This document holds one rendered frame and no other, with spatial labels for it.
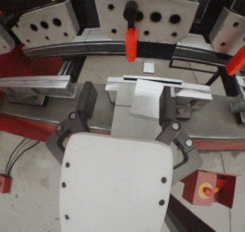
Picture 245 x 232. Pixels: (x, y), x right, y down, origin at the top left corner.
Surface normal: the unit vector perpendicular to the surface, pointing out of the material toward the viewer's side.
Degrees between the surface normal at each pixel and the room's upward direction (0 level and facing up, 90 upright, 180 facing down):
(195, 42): 0
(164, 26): 90
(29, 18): 90
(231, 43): 90
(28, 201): 0
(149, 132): 0
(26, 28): 90
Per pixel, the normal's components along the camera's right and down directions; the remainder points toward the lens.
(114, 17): -0.12, 0.91
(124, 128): -0.06, -0.40
